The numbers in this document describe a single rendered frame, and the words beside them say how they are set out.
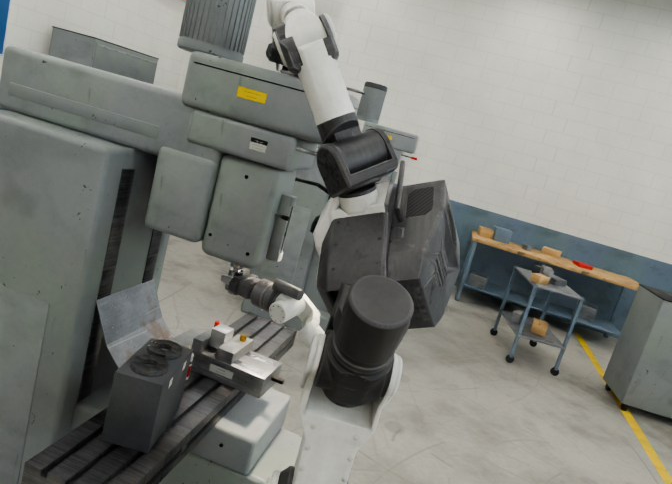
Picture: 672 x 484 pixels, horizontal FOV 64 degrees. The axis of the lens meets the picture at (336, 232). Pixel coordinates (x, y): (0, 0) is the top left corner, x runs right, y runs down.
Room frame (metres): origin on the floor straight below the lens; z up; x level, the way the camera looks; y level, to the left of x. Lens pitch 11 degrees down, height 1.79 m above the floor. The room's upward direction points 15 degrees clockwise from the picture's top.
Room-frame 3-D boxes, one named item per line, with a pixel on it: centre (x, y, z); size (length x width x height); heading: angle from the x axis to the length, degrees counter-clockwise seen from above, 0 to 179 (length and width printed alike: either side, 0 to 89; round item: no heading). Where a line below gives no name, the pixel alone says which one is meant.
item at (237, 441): (1.67, 0.27, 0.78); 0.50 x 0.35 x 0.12; 78
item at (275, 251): (1.65, 0.17, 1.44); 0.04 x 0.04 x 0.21; 78
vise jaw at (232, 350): (1.66, 0.22, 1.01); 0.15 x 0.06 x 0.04; 166
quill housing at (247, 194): (1.67, 0.28, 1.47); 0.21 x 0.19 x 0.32; 168
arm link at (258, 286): (1.62, 0.19, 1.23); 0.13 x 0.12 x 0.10; 151
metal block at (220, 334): (1.68, 0.27, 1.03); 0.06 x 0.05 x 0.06; 166
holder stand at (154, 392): (1.28, 0.35, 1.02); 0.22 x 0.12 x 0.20; 179
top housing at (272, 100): (1.67, 0.29, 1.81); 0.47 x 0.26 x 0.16; 78
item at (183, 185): (1.71, 0.46, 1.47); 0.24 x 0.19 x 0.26; 168
